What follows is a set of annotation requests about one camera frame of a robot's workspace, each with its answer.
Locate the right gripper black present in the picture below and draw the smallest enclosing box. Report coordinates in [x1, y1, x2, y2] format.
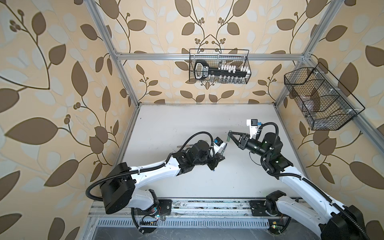
[228, 131, 270, 161]

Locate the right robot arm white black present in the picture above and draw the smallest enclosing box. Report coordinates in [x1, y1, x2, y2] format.
[228, 132, 369, 240]

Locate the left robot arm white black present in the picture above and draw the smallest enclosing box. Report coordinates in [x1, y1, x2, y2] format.
[100, 138, 227, 215]

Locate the black white tool in basket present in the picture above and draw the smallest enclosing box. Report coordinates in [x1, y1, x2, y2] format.
[191, 60, 251, 80]

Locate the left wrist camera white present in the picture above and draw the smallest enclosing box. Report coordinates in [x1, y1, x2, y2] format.
[214, 137, 226, 155]

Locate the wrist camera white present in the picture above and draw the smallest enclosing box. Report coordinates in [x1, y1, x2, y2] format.
[247, 119, 262, 140]
[214, 137, 226, 155]

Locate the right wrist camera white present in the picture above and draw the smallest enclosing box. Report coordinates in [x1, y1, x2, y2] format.
[247, 119, 262, 140]

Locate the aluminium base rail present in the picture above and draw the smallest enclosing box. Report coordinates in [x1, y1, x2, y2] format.
[85, 198, 308, 233]

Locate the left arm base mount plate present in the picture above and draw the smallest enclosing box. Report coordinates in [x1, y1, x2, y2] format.
[134, 199, 173, 216]

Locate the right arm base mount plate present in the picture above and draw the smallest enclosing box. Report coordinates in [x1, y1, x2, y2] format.
[249, 200, 282, 217]

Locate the black wire basket back wall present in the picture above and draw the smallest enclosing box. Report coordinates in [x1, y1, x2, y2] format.
[189, 48, 252, 85]

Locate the black wire basket wall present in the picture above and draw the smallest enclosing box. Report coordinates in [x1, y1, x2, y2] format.
[189, 48, 252, 85]
[284, 63, 366, 131]

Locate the black wire basket right wall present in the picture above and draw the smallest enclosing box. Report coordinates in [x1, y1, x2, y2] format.
[284, 63, 366, 131]

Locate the aluminium frame back crossbar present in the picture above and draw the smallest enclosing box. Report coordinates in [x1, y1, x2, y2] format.
[116, 52, 305, 61]

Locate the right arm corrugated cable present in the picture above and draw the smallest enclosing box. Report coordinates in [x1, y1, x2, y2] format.
[254, 122, 370, 240]

